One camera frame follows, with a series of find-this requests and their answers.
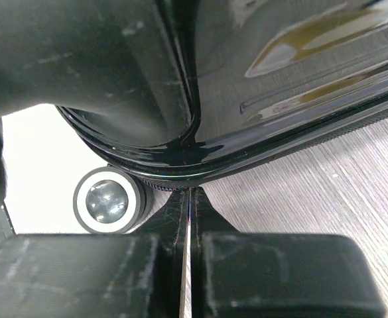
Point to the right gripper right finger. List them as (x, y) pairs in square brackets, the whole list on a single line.
[(236, 274)]

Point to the white black space suitcase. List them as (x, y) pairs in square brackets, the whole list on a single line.
[(172, 94)]

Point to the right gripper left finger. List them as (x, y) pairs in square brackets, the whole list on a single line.
[(136, 275)]

